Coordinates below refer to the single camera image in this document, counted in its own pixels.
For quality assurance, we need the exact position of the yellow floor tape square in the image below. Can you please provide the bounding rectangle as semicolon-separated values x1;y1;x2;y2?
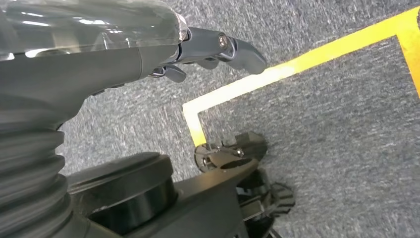
182;5;420;148

